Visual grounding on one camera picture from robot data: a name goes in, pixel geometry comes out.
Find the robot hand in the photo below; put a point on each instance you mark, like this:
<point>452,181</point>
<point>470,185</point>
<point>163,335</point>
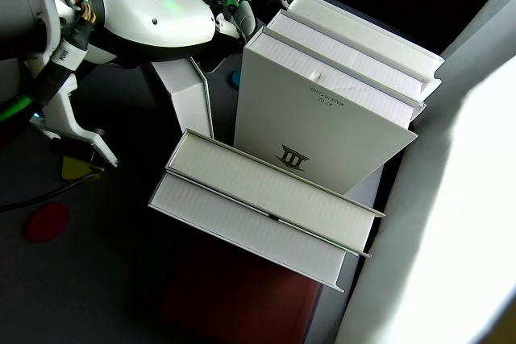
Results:
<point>153,1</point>

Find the white book fashion india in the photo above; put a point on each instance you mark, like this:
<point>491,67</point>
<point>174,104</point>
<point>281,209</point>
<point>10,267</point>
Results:
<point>185,94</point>

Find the blue round block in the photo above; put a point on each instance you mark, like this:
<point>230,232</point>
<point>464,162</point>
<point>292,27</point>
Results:
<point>236,79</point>

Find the yellow square block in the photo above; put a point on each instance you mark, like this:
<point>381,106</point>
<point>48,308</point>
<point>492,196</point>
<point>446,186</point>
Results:
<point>74,168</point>

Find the grey book special issue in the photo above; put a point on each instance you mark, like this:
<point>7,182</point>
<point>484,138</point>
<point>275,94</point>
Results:
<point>342,54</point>

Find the plain grey book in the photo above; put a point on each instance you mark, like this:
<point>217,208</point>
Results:
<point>322,126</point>

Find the white book faint lettering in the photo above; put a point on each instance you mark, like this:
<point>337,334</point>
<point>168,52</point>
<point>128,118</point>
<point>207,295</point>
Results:
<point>363,34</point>

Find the grey book chinese lettering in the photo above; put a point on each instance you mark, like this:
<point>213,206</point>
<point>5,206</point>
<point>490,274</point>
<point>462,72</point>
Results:
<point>274,191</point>

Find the magenta round block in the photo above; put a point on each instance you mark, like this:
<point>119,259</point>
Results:
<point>46,222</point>

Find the black and grey book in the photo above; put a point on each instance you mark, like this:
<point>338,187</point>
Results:
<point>250,235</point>

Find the grey table cloth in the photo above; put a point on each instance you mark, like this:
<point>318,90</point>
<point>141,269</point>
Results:
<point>101,279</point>

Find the red hardcover book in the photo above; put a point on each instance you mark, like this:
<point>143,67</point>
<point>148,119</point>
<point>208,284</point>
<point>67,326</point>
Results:
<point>242,303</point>

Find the white backdrop panel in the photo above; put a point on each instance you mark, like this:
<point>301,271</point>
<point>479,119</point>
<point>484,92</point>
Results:
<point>443,199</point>

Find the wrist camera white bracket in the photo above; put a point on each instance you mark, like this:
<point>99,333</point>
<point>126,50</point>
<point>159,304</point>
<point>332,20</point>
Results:
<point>66,118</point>

